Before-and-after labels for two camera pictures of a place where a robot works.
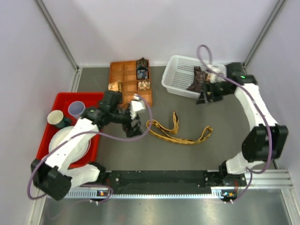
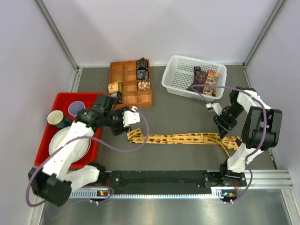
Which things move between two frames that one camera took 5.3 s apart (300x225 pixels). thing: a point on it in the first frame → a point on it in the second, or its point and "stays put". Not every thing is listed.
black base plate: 172,179 stays put
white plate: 60,136 stays put
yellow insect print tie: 206,131 → 135,136
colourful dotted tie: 211,78 stays put
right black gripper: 209,87 → 223,124
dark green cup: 65,123 stays put
